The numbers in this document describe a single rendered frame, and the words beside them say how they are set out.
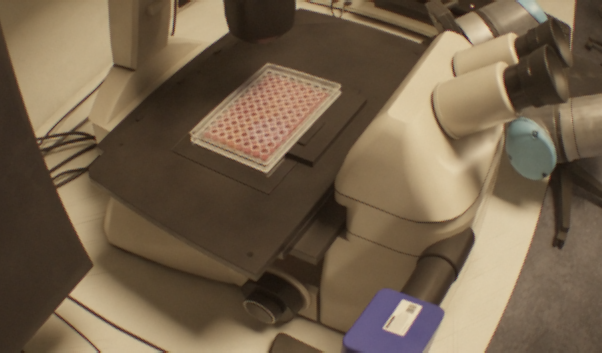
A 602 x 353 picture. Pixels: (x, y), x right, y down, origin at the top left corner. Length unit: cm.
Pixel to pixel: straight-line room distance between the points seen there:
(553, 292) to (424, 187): 131
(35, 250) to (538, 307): 145
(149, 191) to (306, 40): 27
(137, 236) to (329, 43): 32
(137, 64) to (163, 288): 27
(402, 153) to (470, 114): 6
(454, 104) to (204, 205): 22
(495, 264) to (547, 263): 104
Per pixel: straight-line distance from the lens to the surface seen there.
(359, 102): 58
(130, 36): 65
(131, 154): 57
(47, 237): 47
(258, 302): 59
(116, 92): 68
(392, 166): 43
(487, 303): 69
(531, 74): 39
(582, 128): 70
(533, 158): 72
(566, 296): 171
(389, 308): 42
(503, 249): 75
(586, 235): 192
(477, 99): 41
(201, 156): 54
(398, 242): 47
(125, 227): 73
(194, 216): 49
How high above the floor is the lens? 131
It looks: 43 degrees down
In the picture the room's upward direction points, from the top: 4 degrees counter-clockwise
